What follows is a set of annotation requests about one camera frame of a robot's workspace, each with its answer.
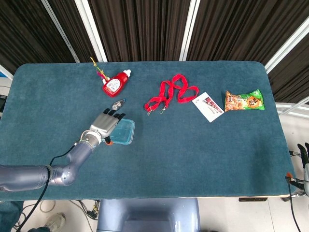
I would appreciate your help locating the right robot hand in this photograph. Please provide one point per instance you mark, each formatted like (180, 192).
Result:
(306, 169)

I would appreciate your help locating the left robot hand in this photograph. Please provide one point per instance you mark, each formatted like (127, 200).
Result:
(103, 123)

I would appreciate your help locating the blue translucent lid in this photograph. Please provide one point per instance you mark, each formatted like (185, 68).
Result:
(124, 131)

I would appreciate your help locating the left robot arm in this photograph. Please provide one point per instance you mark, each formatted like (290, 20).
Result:
(24, 176)

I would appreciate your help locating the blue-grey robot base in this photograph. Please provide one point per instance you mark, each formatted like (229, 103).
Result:
(149, 217)

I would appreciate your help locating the dark teardrop correction tape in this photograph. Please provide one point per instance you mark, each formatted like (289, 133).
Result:
(118, 104)

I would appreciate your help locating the red bottle with white cap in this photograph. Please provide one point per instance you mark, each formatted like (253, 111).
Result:
(114, 84)

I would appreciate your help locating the colourful feather shuttlecock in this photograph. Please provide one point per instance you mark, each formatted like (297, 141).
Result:
(101, 72)

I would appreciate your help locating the white metal rack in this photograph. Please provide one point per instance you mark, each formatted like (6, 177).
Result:
(285, 105)

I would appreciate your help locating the blue velvet table cloth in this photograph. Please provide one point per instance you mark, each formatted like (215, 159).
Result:
(181, 157)

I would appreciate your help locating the green orange snack bag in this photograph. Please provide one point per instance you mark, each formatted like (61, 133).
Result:
(243, 101)

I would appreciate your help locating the black device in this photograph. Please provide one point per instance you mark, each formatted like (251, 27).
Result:
(2, 101)

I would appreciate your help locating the white card with red print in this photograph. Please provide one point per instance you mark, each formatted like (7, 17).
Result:
(208, 107)

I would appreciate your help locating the dark brown pleated curtain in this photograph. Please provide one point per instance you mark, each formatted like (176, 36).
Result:
(144, 24)

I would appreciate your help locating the white sneaker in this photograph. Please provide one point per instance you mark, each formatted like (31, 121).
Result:
(56, 221)

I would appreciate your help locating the person's blue jeans leg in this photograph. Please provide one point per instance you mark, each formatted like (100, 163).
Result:
(9, 210)

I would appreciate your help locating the white frame post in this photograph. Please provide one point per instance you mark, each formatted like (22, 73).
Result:
(287, 48)
(190, 30)
(92, 31)
(60, 31)

